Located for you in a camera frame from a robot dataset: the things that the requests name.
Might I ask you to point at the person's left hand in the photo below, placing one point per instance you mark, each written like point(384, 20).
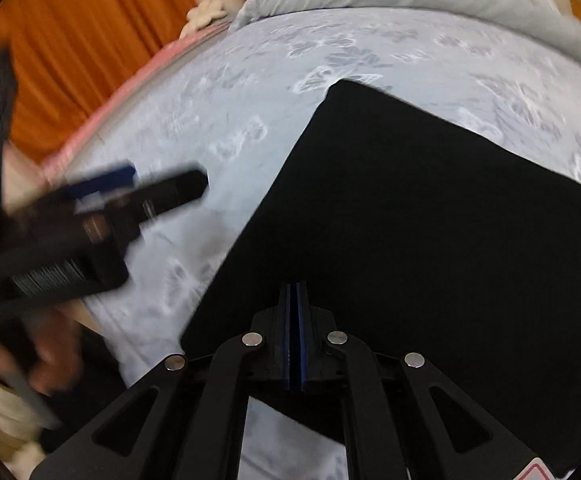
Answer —
point(53, 355)

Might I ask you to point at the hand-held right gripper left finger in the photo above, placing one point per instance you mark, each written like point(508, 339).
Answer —
point(283, 340)

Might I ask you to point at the cream flower plush toy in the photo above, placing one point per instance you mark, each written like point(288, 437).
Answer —
point(203, 17)

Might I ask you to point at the pink cloth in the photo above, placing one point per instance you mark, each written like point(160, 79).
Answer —
point(135, 77)

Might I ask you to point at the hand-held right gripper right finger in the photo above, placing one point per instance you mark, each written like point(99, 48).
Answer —
point(303, 340)

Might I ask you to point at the wide orange curtain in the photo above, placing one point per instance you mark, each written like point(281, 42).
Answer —
point(70, 35)

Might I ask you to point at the black pants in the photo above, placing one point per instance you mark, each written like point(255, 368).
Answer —
point(420, 210)

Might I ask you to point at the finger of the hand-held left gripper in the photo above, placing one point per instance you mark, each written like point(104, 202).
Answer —
point(105, 180)
point(175, 192)

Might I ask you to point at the butterfly print bed sheet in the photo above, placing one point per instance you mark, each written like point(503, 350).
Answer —
point(220, 85)

